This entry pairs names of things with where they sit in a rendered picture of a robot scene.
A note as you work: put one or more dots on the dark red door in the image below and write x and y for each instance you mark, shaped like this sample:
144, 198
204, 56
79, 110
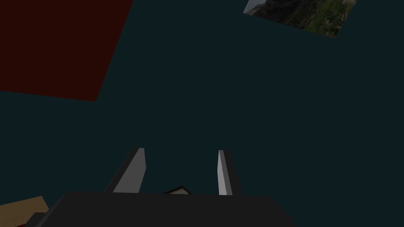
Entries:
53, 47

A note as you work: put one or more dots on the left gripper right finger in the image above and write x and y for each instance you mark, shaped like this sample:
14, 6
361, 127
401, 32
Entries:
226, 176

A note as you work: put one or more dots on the light wooden table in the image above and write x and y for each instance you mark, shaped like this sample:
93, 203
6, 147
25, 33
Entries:
19, 211

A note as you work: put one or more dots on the landscape picture on wall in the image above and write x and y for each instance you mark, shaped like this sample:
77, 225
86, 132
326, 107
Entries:
303, 14

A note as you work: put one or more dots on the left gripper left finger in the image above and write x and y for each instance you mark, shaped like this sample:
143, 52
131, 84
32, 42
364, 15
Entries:
132, 175

